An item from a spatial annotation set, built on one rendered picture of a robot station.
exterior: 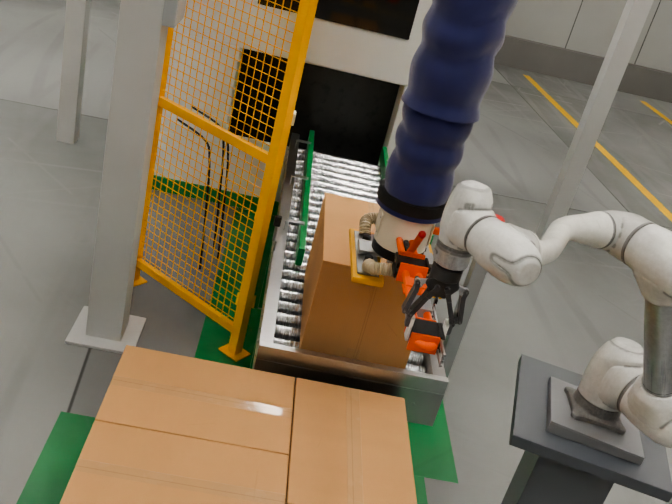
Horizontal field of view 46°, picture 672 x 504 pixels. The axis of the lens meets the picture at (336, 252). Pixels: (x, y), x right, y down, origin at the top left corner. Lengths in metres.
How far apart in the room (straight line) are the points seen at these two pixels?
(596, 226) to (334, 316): 1.09
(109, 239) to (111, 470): 1.37
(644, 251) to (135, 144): 2.01
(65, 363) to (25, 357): 0.17
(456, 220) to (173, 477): 1.12
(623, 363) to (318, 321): 1.04
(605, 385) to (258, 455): 1.10
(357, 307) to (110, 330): 1.34
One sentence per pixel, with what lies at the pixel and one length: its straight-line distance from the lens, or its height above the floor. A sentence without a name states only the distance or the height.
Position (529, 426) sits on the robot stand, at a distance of 2.63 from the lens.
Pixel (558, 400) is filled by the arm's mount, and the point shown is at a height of 0.78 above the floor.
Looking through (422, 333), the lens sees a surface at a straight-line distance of 1.96.
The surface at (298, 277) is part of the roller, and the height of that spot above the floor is 0.54.
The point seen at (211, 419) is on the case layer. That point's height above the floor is 0.54.
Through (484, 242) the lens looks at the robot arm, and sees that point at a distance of 1.74.
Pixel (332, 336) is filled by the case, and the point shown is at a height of 0.65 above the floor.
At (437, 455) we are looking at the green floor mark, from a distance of 3.58.
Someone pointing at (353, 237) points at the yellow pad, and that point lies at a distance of 2.64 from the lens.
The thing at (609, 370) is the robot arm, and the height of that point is 0.97.
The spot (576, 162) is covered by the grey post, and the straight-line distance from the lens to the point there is 5.75.
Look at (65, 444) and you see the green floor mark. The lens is 3.24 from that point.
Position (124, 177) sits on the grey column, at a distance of 3.35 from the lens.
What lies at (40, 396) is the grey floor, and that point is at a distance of 3.45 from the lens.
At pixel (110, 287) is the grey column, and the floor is 0.29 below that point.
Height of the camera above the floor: 2.21
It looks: 27 degrees down
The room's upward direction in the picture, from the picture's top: 15 degrees clockwise
